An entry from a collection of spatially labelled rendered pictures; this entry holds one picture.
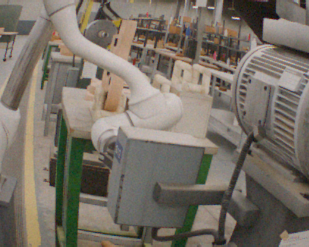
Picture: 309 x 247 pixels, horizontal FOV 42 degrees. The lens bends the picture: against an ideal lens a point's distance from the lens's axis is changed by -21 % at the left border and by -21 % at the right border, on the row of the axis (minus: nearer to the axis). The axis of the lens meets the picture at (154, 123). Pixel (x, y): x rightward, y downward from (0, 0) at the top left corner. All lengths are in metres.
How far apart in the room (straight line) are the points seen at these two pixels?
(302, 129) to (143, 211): 0.42
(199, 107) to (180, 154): 0.98
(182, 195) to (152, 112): 0.54
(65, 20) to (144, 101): 0.38
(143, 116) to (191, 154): 0.50
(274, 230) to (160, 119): 0.75
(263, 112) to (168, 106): 0.64
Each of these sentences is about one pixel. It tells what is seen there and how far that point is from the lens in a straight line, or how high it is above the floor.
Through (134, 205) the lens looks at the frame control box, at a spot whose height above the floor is 0.98.
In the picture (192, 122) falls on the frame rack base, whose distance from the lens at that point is 1.94.
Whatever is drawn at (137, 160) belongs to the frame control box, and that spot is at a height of 1.08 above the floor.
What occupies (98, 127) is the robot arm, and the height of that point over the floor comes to 1.01.
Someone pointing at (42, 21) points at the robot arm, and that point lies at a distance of 1.61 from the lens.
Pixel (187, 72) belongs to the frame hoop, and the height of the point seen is 1.18.
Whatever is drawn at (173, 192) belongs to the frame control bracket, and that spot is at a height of 1.03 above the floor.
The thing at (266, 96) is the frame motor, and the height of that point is 1.26.
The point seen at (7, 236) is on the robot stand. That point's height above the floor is 0.52.
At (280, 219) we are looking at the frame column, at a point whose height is 1.05.
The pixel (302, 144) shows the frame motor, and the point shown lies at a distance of 0.75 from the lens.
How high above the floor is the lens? 1.33
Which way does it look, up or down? 11 degrees down
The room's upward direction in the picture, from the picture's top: 11 degrees clockwise
